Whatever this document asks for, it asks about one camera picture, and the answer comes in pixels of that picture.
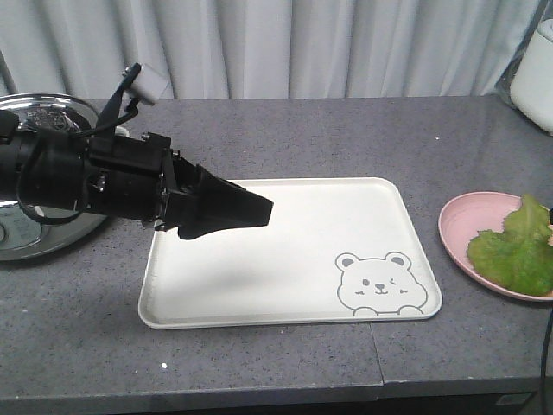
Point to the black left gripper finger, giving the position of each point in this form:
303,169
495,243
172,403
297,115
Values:
207,186
196,215

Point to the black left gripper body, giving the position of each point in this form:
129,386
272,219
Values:
141,180

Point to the cream bear-print serving tray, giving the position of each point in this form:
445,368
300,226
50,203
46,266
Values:
335,250

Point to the pink round plate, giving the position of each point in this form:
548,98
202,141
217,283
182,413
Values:
464,216

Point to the green lettuce leaf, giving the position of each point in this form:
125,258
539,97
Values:
520,257

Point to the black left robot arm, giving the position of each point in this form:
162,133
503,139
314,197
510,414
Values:
56,177

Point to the pale green electric cooking pot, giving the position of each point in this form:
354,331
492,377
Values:
43,173

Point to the grey pleated curtain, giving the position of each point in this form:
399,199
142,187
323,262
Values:
265,49

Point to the white soy milk blender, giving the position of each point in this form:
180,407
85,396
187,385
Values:
531,88

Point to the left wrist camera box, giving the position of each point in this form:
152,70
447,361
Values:
144,83

